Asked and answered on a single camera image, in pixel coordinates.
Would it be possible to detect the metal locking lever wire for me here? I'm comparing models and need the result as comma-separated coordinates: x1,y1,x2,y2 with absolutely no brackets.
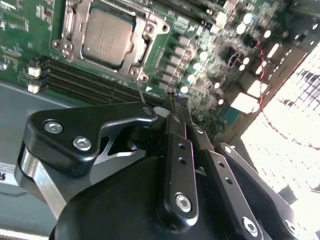
135,77,147,104

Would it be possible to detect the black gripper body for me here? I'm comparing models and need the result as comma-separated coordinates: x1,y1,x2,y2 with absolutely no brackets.
48,156,242,240

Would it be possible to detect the metal cpu socket cover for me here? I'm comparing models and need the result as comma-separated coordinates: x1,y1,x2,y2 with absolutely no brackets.
61,0,155,77

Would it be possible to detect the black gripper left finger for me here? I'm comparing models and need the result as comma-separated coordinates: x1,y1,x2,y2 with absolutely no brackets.
13,96,200,230

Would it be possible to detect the silver cpu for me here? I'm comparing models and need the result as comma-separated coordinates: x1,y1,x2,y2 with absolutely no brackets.
81,8,137,70

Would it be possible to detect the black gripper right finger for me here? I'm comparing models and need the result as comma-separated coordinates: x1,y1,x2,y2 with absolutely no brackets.
178,93,305,240

